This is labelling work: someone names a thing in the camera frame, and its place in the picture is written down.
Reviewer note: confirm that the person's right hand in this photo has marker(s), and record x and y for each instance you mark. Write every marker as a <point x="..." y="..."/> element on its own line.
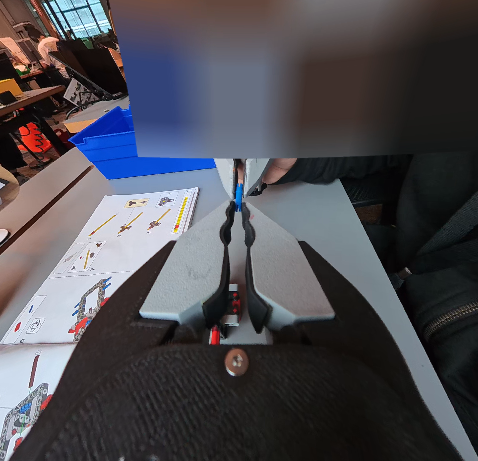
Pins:
<point x="278" y="170"/>

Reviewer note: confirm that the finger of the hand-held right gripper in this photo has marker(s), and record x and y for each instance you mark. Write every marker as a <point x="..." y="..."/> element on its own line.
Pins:
<point x="256" y="170"/>
<point x="226" y="171"/>

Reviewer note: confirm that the large window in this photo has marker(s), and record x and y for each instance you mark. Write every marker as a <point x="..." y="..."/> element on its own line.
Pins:
<point x="74" y="13"/>

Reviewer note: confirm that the black and white printed board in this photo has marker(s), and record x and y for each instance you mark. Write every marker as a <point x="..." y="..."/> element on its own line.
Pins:
<point x="80" y="91"/>

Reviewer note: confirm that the black mesh office chair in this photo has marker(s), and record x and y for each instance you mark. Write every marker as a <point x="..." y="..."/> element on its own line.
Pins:
<point x="366" y="192"/>

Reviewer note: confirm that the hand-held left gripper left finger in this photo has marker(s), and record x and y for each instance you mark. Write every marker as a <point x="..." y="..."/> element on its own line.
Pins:
<point x="186" y="270"/>

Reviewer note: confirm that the yellow bin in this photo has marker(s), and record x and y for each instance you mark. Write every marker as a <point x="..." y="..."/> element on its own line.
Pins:
<point x="11" y="87"/>

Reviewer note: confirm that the person's right forearm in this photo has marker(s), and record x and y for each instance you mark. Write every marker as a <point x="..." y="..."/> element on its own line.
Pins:
<point x="336" y="170"/>

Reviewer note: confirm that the cardboard sheet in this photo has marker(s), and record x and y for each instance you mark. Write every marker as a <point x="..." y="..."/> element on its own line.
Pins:
<point x="80" y="125"/>

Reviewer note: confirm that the black lego frame assembly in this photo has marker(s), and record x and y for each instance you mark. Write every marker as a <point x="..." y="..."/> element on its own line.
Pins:
<point x="234" y="304"/>

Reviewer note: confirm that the wooden desk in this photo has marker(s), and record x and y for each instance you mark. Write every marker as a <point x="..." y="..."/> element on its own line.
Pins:
<point x="33" y="99"/>

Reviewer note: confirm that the lego instruction booklet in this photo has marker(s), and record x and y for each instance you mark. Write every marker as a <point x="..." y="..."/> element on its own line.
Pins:
<point x="130" y="244"/>

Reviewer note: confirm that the blue lego pin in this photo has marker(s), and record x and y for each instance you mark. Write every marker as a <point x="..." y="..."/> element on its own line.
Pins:
<point x="238" y="194"/>

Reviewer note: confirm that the white stand base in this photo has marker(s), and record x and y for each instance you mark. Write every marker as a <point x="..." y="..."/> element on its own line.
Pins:
<point x="3" y="237"/>

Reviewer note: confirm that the black bag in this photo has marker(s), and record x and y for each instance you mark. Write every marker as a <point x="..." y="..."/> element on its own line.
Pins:
<point x="448" y="319"/>

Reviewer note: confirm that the blue plastic bin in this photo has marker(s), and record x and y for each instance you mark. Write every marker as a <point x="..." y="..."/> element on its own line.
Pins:
<point x="108" y="147"/>

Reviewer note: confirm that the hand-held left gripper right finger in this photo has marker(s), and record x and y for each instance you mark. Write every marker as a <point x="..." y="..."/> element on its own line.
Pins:
<point x="283" y="270"/>

